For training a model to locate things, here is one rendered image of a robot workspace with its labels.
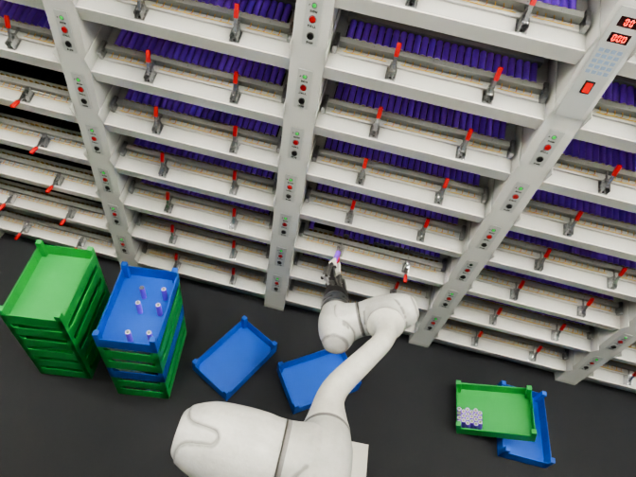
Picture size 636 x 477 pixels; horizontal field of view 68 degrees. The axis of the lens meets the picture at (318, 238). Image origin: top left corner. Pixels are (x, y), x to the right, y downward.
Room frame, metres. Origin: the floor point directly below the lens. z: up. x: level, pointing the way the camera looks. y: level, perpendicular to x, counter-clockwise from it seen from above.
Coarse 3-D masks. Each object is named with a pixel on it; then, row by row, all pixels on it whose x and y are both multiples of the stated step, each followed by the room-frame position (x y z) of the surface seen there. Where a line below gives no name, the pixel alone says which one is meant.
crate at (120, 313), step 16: (128, 272) 0.92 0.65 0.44; (144, 272) 0.94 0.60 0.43; (160, 272) 0.94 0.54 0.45; (176, 272) 0.94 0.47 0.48; (128, 288) 0.87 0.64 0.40; (160, 288) 0.90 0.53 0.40; (176, 288) 0.91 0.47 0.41; (112, 304) 0.78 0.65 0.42; (128, 304) 0.81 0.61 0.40; (144, 304) 0.82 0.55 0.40; (112, 320) 0.74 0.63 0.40; (128, 320) 0.75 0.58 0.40; (144, 320) 0.76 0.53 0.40; (160, 320) 0.78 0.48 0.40; (96, 336) 0.64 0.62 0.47; (112, 336) 0.68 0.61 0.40; (144, 336) 0.70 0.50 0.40; (160, 336) 0.70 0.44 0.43
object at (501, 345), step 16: (448, 320) 1.22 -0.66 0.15; (448, 336) 1.16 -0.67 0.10; (464, 336) 1.18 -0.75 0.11; (480, 336) 1.16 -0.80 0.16; (496, 336) 1.20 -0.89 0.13; (512, 336) 1.21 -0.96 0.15; (496, 352) 1.14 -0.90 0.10; (512, 352) 1.16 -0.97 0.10; (528, 352) 1.17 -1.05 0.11; (544, 352) 1.18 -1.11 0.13; (560, 352) 1.19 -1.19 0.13; (560, 368) 1.13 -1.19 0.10
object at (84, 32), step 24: (48, 0) 1.19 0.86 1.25; (72, 24) 1.19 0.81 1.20; (96, 24) 1.27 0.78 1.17; (72, 72) 1.19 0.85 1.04; (72, 96) 1.19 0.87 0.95; (96, 96) 1.19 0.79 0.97; (96, 120) 1.19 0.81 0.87; (96, 168) 1.19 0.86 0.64; (120, 192) 1.20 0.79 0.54; (120, 216) 1.19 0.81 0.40; (120, 264) 1.20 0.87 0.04
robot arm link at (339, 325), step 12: (336, 300) 0.80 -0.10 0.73; (324, 312) 0.74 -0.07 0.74; (336, 312) 0.73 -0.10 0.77; (348, 312) 0.73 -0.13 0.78; (324, 324) 0.69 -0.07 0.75; (336, 324) 0.69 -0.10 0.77; (348, 324) 0.70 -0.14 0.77; (360, 324) 0.71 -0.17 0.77; (324, 336) 0.66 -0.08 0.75; (336, 336) 0.65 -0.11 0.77; (348, 336) 0.67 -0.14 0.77; (360, 336) 0.69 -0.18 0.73; (336, 348) 0.64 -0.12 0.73
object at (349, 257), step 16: (304, 224) 1.24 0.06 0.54; (304, 240) 1.20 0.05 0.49; (352, 240) 1.24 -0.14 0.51; (368, 240) 1.25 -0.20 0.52; (320, 256) 1.18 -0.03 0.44; (352, 256) 1.18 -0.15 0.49; (368, 256) 1.19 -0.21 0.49; (448, 256) 1.25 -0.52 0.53; (384, 272) 1.17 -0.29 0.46; (400, 272) 1.16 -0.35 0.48; (416, 272) 1.17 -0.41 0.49; (432, 272) 1.19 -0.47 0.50; (448, 272) 1.17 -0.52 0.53
